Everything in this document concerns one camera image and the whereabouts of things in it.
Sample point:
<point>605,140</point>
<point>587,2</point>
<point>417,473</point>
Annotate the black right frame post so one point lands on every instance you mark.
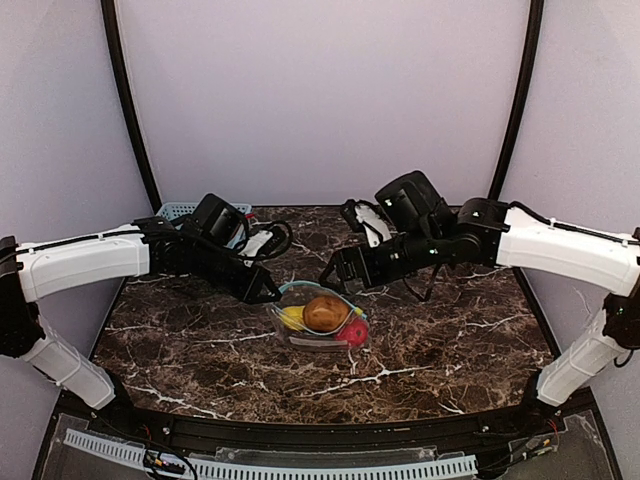
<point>525,73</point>

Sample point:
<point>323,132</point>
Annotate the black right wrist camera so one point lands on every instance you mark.
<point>410,203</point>

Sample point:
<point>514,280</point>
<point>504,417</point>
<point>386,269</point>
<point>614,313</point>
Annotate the yellow toy corn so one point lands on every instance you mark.
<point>292,317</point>

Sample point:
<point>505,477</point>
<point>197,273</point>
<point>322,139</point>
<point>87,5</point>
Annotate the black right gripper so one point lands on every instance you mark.
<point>351,267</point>

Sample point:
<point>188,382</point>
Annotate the brown toy potato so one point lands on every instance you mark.
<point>325,313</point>

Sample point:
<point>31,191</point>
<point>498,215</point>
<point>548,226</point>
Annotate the black left frame post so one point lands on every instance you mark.
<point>125,95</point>

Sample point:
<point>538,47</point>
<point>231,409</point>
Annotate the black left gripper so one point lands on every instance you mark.
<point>245,282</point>

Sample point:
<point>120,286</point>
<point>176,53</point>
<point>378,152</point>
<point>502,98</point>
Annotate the black front table rail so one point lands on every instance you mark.
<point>471,432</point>

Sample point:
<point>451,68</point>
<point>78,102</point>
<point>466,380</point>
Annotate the black frame post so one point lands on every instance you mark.
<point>525,73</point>
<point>125,95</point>

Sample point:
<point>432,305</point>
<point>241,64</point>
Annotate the red toy fruit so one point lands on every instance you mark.
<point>353,335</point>

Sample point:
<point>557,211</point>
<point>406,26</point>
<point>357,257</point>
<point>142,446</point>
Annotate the light blue plastic basket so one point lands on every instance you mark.
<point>174,210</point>

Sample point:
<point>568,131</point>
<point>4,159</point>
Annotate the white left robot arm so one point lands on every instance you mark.
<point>213,243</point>

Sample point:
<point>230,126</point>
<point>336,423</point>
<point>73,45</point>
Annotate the clear zip top bag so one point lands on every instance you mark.
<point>299,293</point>

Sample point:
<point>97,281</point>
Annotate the white slotted cable duct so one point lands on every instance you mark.
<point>230,463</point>

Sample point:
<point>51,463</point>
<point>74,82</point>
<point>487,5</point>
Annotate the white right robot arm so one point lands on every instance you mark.
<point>496,234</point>

